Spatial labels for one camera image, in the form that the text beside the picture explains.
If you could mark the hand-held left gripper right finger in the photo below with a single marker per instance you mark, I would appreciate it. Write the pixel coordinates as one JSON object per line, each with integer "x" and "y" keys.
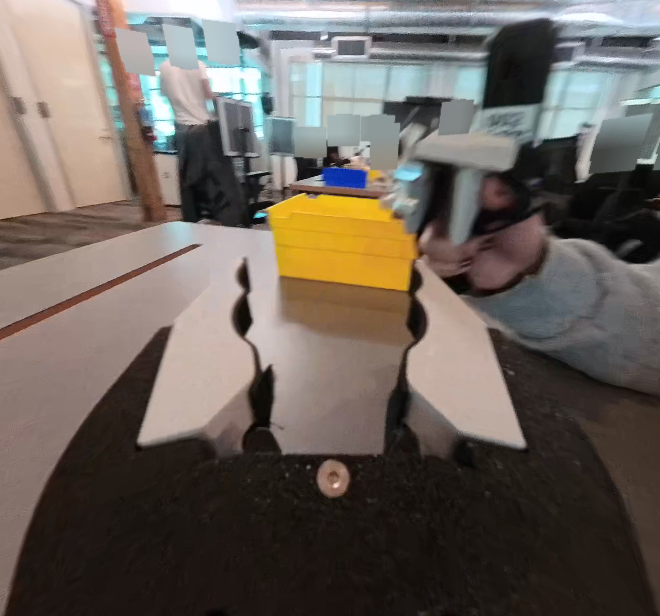
{"x": 453, "y": 368}

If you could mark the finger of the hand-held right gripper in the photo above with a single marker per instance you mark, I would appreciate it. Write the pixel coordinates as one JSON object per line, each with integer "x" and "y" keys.
{"x": 464, "y": 151}

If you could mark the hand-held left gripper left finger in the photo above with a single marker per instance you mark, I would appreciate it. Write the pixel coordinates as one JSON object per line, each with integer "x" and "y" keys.
{"x": 201, "y": 368}

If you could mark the yellow plastic bin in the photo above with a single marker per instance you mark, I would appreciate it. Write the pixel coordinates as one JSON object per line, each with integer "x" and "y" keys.
{"x": 340, "y": 244}

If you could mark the person's right forearm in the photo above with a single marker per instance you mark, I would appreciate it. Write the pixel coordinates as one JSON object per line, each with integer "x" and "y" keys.
{"x": 577, "y": 306}

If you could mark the person's right hand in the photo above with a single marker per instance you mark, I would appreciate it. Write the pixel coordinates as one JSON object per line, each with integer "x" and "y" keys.
{"x": 500, "y": 260}

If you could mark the blue plastic bin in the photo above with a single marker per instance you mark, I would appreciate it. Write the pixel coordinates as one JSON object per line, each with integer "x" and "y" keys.
{"x": 344, "y": 177}

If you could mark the brown work table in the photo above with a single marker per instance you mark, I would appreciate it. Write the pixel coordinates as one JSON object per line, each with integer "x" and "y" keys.
{"x": 330, "y": 190}

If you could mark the white air vent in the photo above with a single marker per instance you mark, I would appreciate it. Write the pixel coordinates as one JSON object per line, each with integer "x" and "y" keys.
{"x": 350, "y": 48}

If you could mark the grey monitor on stand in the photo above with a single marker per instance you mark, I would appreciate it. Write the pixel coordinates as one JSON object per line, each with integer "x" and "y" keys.
{"x": 237, "y": 126}
{"x": 281, "y": 135}

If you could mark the white recycling cabinet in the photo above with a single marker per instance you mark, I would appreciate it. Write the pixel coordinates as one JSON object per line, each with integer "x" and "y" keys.
{"x": 167, "y": 177}

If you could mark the silver air duct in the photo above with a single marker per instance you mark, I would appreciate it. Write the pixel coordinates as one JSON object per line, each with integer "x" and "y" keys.
{"x": 412, "y": 2}

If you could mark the wooden post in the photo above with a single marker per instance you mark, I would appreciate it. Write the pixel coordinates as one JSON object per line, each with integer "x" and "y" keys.
{"x": 129, "y": 110}

